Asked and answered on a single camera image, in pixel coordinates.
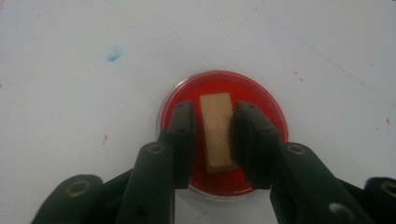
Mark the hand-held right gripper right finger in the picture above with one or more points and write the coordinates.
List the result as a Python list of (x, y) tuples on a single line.
[(299, 177)]

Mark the small wooden block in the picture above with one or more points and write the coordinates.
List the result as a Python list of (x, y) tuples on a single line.
[(216, 130)]

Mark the white board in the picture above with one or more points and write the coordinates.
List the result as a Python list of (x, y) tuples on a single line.
[(93, 109)]

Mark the red round dish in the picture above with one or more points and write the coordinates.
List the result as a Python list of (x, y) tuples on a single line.
[(218, 82)]

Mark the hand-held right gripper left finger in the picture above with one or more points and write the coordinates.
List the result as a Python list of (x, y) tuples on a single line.
[(155, 174)]

